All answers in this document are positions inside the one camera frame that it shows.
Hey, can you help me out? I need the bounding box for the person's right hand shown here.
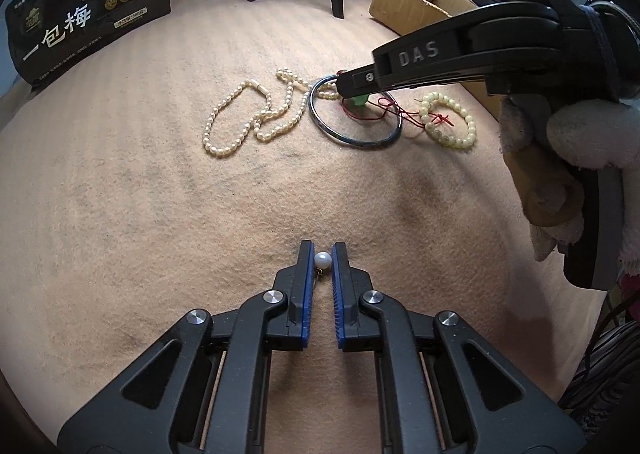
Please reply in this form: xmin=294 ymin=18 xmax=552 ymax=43
xmin=500 ymin=96 xmax=640 ymax=263

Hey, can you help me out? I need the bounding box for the black printed box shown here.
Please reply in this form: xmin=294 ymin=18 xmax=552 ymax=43
xmin=5 ymin=0 xmax=172 ymax=87

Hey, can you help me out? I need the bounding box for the beige blanket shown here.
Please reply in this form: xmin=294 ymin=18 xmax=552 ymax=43
xmin=0 ymin=0 xmax=613 ymax=454

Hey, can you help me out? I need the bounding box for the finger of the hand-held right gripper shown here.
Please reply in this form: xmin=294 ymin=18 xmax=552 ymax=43
xmin=336 ymin=64 xmax=378 ymax=100

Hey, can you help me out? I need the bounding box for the white pearl necklace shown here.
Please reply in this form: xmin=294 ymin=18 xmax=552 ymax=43
xmin=202 ymin=68 xmax=347 ymax=159

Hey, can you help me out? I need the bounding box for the cream beaded bracelet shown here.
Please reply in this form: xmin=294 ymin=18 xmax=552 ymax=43
xmin=418 ymin=91 xmax=479 ymax=151

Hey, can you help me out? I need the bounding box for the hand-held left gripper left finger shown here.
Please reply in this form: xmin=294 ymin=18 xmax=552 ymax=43
xmin=57 ymin=240 xmax=317 ymax=454

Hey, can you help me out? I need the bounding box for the dark blue bangle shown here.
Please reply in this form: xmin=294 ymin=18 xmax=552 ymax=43
xmin=308 ymin=76 xmax=404 ymax=150

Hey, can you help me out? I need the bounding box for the green pendant with red cord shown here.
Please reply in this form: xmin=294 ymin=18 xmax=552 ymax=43
xmin=341 ymin=94 xmax=425 ymax=127

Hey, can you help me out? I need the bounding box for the striped dark cloth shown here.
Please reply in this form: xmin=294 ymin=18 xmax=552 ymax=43
xmin=556 ymin=318 xmax=640 ymax=441

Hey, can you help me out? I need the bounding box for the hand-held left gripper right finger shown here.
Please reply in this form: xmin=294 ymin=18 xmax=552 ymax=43
xmin=330 ymin=241 xmax=587 ymax=454

